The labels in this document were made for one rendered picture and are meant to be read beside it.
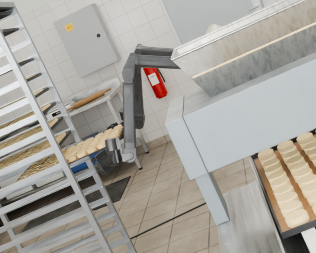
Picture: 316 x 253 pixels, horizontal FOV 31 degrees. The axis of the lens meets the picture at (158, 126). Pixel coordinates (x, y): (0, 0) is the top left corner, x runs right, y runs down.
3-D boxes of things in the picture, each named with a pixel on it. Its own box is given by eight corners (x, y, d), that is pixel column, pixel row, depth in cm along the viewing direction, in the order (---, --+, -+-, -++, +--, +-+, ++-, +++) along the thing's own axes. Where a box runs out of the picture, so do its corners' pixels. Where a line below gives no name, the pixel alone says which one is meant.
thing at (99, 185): (103, 186, 325) (101, 181, 325) (102, 187, 323) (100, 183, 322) (5, 228, 333) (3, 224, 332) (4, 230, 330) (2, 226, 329)
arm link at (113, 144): (134, 159, 256) (134, 159, 264) (129, 134, 257) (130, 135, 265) (108, 164, 255) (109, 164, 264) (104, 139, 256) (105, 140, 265)
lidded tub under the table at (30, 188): (5, 201, 652) (-5, 181, 648) (20, 187, 696) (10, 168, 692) (33, 190, 644) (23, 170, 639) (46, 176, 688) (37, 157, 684)
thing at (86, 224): (116, 213, 329) (114, 209, 328) (116, 215, 326) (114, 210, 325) (19, 254, 336) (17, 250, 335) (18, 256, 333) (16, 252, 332)
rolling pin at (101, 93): (68, 113, 613) (65, 107, 612) (67, 113, 619) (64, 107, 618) (113, 91, 629) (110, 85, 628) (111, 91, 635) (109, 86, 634)
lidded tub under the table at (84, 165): (70, 174, 635) (60, 154, 630) (79, 162, 679) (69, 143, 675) (101, 161, 629) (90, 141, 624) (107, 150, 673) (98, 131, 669)
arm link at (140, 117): (139, 63, 309) (141, 55, 318) (128, 63, 310) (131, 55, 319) (143, 130, 330) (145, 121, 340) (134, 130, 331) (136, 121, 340)
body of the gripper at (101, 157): (104, 175, 267) (112, 173, 261) (93, 157, 265) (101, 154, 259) (113, 167, 271) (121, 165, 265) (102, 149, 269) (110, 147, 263)
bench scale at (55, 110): (48, 121, 625) (44, 114, 623) (53, 116, 657) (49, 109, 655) (72, 110, 623) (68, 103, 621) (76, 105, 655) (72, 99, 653)
